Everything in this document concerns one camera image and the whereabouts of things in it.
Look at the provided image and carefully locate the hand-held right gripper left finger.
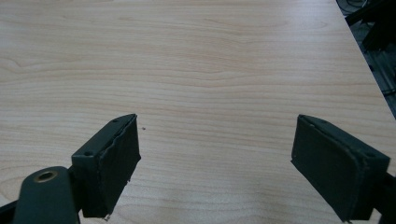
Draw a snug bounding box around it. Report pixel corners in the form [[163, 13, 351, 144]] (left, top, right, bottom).
[[71, 113, 142, 218]]

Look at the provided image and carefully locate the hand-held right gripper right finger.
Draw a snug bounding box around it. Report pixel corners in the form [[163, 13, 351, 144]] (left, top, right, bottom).
[[290, 114, 391, 223]]

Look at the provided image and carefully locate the black metal stand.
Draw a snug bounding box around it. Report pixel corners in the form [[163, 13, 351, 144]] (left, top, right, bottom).
[[335, 0, 396, 119]]

